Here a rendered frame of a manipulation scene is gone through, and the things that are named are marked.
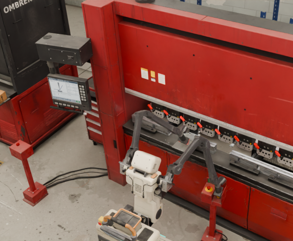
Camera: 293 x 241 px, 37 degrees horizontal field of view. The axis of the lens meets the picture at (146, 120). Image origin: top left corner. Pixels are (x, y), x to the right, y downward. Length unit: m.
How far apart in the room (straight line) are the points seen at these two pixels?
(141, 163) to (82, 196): 1.83
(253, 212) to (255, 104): 1.19
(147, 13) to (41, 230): 2.66
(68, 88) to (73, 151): 1.71
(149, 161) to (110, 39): 1.35
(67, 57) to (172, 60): 1.02
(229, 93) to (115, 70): 1.25
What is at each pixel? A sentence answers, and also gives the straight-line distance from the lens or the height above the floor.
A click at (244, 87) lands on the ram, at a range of 3.86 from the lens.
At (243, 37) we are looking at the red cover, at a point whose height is 2.23.
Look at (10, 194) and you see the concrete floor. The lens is 5.72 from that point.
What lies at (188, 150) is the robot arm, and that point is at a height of 1.34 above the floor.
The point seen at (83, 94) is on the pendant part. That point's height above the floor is 1.45.
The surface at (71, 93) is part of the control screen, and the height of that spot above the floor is 1.43.
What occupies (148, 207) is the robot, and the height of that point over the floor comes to 0.85.
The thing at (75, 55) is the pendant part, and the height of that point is 1.87.
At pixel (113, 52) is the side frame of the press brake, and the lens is 4.45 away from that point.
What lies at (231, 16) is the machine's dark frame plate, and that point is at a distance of 3.83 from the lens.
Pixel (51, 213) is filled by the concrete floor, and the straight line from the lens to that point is 5.32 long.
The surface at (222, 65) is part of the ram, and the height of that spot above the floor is 1.92.
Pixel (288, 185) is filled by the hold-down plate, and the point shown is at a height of 0.91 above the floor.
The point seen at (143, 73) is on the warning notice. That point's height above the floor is 1.58.
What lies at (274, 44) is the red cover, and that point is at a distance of 3.55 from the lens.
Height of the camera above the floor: 3.80
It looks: 36 degrees down
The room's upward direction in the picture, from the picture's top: 4 degrees counter-clockwise
